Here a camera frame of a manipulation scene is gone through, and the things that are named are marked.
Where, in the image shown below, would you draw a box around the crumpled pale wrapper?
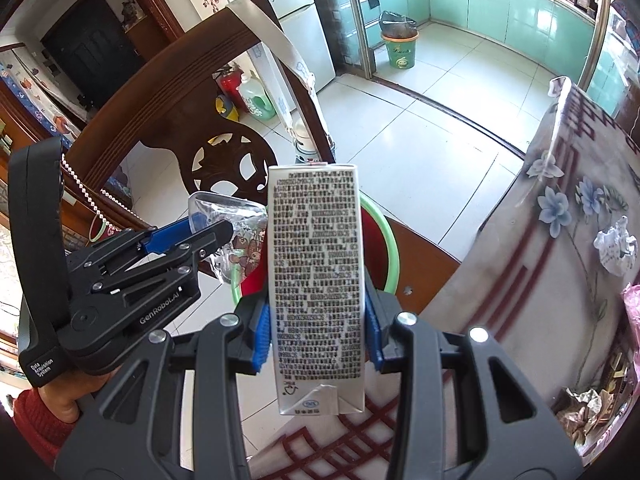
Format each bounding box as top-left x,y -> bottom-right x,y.
555,387 -> 626,456

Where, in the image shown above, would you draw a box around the glass sliding door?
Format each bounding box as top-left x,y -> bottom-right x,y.
307,0 -> 378,81

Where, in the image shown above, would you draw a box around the foil snack wrapper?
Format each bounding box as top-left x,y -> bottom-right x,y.
187,191 -> 271,281

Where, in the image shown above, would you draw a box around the person's left forearm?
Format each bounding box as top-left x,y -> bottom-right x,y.
10,366 -> 121,468

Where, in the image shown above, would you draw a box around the red bin with green rim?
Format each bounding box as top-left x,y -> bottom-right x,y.
231,192 -> 400,311

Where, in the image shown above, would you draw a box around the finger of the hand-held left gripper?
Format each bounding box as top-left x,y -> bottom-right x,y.
66,214 -> 222,287
94,221 -> 235,342

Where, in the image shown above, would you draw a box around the green waste bin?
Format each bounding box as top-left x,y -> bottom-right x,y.
380,30 -> 420,72

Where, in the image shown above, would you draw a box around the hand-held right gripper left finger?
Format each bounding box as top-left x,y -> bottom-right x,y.
55,297 -> 274,480

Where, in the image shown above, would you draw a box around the black door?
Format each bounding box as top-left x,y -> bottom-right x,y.
40,0 -> 146,111

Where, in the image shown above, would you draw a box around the pink plastic bag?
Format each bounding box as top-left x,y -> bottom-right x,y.
620,282 -> 640,356

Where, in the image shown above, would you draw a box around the white electric kettle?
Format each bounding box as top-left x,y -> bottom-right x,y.
291,120 -> 321,160

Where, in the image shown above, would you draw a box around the teal kitchen cabinets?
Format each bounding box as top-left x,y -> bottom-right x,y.
352,0 -> 631,111

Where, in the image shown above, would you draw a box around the black bin bag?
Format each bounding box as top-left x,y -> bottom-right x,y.
378,10 -> 418,41

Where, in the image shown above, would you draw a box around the dark wooden carved chair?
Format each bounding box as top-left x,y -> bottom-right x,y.
60,0 -> 463,321

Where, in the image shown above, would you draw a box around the grey white fabric strap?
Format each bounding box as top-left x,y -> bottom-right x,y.
224,0 -> 335,161

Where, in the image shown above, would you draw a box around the red fire extinguisher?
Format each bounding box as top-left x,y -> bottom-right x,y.
216,62 -> 251,113

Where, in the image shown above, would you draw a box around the green detergent bottle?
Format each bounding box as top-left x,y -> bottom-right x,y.
237,74 -> 277,121

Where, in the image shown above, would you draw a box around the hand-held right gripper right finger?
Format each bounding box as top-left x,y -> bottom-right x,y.
363,287 -> 586,480

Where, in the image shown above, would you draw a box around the white bead string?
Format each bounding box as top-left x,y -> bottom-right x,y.
60,155 -> 151,233

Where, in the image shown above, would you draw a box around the crumpled white paper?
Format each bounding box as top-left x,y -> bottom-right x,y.
593,216 -> 636,276

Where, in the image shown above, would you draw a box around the table with floral cloth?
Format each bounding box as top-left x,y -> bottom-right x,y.
250,77 -> 640,480

